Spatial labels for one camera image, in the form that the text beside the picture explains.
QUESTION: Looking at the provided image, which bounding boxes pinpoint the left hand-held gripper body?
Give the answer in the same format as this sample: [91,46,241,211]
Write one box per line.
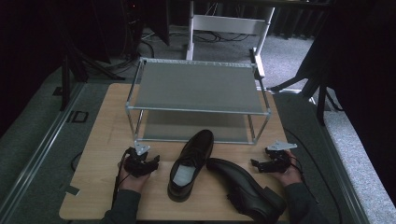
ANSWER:
[123,141,157,179]

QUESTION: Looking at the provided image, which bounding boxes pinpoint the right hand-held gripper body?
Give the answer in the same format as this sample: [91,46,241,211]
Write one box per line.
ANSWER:
[263,140,298,175]

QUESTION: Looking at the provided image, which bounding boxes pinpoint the black leather shoe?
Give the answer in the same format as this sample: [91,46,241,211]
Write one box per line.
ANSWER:
[167,129,216,203]
[205,157,288,224]

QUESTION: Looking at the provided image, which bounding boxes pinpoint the grey metal shoe rack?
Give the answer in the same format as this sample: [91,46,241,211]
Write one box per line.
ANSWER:
[125,56,273,147]

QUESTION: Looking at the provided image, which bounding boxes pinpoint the person's right hand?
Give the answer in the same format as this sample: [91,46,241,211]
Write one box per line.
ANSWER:
[271,149,304,189]

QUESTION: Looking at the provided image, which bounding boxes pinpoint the person's left hand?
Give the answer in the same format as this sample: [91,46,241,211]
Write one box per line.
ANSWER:
[117,160,151,194]

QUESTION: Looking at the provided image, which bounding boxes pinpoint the grey tape piece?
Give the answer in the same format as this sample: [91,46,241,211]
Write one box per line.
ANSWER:
[58,183,80,197]

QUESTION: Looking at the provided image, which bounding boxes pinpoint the black metal stand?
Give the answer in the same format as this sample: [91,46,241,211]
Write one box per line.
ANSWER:
[266,46,344,126]

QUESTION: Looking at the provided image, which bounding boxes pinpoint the black tripod stand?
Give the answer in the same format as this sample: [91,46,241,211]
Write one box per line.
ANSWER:
[51,27,126,112]

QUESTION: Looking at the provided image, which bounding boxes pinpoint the dark curtain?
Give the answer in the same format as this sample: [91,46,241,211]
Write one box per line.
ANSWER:
[0,0,110,138]
[306,0,396,206]

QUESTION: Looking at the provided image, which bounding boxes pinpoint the right hand-held gripper cable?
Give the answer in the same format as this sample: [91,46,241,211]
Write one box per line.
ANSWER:
[289,155,319,204]

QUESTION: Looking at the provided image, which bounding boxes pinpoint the hand-held gripper cable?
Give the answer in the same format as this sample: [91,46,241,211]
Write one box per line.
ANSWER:
[289,155,319,204]
[111,151,133,206]

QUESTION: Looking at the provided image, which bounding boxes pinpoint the left hand-held gripper cable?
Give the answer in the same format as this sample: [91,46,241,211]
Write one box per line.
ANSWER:
[111,151,133,206]

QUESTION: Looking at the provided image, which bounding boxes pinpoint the long black cable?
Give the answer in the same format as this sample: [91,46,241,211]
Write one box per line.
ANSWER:
[281,126,344,224]

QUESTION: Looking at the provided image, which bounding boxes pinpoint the metal floor rail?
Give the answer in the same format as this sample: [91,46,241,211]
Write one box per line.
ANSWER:
[0,81,86,217]
[309,96,372,224]

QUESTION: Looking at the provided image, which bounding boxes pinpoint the black floor cables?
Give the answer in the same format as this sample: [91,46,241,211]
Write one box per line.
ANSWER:
[139,28,252,60]

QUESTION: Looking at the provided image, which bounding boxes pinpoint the white desk frame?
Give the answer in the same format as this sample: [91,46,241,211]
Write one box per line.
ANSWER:
[185,0,276,79]

